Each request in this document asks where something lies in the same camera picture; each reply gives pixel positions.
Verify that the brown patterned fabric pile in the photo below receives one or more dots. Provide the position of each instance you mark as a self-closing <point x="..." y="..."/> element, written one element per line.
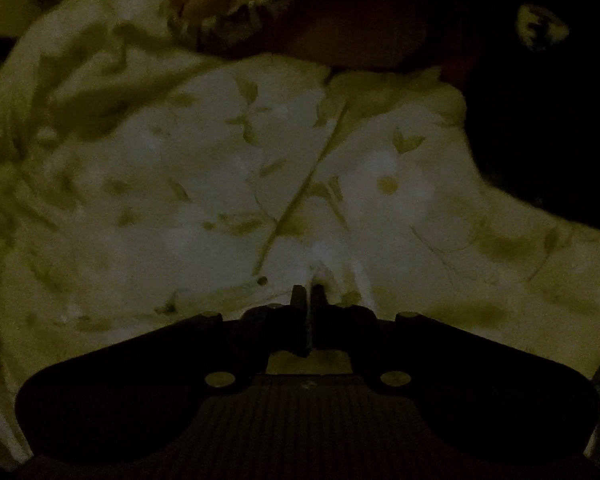
<point x="220" y="0"/>

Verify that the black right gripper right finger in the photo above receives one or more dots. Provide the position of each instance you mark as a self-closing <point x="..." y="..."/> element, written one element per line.
<point x="335" y="327"/>

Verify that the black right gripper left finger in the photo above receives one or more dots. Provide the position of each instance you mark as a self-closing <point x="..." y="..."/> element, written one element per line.
<point x="280" y="327"/>

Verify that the pale floral cloth garment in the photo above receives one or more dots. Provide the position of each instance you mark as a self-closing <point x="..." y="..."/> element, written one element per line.
<point x="135" y="174"/>

